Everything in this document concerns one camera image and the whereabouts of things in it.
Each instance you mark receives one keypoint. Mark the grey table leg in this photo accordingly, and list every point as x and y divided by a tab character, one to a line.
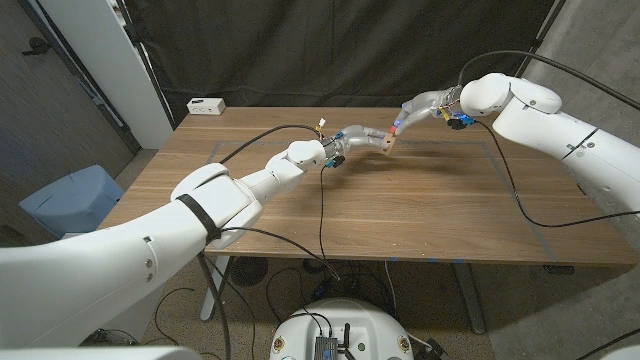
470	300

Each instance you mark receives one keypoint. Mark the black backdrop curtain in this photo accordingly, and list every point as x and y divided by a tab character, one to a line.
340	50

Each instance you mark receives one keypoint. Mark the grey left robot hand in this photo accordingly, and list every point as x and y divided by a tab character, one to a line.
355	139

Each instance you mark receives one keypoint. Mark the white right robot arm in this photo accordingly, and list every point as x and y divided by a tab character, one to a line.
550	125

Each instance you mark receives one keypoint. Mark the white power strip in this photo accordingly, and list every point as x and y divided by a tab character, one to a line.
206	106

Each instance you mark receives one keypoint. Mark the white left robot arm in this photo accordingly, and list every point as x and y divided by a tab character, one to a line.
200	225

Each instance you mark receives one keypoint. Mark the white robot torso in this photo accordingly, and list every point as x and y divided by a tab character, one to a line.
345	315

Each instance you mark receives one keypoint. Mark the blue plastic bin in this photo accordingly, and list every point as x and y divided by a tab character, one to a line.
70	200

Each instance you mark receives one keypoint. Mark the round black fan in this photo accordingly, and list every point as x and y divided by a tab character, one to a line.
248	271

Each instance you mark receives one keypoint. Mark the black backdrop stand pole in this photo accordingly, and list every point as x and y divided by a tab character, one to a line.
145	60
532	50

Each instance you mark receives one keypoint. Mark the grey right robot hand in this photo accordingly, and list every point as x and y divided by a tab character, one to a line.
425	107

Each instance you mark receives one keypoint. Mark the wooden block with holes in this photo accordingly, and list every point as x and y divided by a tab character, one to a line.
389	143

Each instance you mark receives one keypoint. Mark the grey electronics box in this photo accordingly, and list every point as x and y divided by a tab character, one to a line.
325	348

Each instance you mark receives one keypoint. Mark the large wooden panel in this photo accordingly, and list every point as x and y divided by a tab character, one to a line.
450	143

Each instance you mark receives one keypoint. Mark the white table leg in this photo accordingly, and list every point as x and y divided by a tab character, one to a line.
212	295

